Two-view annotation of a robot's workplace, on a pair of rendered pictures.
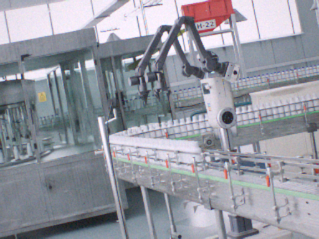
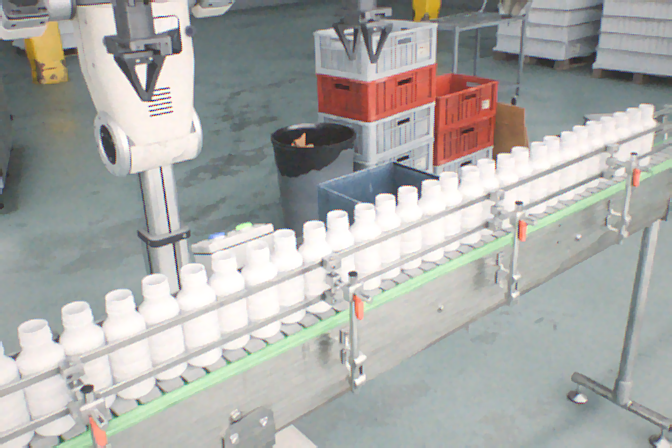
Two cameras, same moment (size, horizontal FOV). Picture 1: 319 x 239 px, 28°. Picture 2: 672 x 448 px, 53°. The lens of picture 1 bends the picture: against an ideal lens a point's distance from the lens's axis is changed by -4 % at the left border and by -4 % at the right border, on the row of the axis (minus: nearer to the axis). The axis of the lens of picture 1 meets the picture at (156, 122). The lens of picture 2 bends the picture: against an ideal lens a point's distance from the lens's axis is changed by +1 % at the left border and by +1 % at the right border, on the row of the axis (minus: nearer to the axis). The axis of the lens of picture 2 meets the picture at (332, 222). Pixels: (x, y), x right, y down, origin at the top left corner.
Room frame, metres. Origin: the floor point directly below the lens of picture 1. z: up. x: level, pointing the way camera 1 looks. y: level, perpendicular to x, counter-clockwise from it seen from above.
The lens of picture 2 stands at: (5.21, 1.12, 1.64)
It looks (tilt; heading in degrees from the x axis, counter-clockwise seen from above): 24 degrees down; 248
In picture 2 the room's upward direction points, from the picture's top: 2 degrees counter-clockwise
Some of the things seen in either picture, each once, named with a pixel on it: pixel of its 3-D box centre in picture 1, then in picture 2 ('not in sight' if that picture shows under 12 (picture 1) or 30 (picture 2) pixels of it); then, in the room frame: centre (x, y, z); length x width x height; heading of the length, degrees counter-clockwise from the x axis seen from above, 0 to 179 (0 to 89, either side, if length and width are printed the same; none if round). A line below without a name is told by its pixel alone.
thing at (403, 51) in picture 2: not in sight; (376, 48); (3.53, -2.29, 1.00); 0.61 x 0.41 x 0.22; 24
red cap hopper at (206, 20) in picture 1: (220, 80); not in sight; (11.62, -1.24, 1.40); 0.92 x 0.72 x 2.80; 89
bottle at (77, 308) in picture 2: not in sight; (86, 357); (5.25, 0.24, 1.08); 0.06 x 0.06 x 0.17
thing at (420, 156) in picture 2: not in sight; (377, 160); (3.53, -2.29, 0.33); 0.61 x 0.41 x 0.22; 23
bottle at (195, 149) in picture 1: (197, 156); (641, 135); (3.76, -0.19, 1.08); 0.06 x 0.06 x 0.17
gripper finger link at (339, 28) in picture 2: (165, 94); (356, 36); (4.66, -0.10, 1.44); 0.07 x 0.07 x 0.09; 16
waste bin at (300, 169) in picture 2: not in sight; (316, 190); (4.03, -2.04, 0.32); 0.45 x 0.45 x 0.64
